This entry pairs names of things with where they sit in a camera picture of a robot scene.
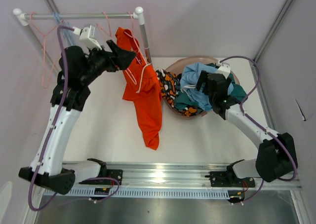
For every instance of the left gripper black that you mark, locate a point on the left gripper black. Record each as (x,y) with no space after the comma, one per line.
(119,60)

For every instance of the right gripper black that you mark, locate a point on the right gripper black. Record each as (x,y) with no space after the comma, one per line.
(203,79)

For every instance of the light blue shorts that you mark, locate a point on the light blue shorts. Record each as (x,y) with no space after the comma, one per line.
(188,82)

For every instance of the orange black patterned shorts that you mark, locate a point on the orange black patterned shorts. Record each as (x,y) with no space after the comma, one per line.
(178,101)

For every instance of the bright orange shorts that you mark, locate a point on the bright orange shorts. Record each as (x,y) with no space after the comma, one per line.
(143,89)

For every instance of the pink wire hanger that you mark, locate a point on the pink wire hanger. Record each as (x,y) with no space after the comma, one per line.
(49,66)

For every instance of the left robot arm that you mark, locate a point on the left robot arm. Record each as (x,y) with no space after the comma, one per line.
(79,70)

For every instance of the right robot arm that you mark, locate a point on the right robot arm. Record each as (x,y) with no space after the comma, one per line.
(276,157)

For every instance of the translucent pink plastic basin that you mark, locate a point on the translucent pink plastic basin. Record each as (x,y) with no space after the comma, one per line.
(178,66)

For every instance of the white and silver clothes rack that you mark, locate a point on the white and silver clothes rack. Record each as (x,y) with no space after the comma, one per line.
(138,14)

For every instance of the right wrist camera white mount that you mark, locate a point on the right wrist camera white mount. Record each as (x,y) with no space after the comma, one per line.
(224,69)

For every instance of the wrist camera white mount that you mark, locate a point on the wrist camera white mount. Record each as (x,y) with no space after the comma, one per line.
(87,36)
(224,69)

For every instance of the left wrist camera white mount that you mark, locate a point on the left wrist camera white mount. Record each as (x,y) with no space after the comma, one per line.
(87,36)

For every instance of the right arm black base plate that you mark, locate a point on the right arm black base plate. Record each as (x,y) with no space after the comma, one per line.
(228,179)

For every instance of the aluminium extrusion rail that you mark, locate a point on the aluminium extrusion rail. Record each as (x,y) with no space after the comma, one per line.
(166,175)

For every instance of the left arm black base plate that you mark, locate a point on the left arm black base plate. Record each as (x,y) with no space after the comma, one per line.
(115,174)

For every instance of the slotted grey cable duct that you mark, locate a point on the slotted grey cable duct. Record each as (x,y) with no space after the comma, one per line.
(150,193)

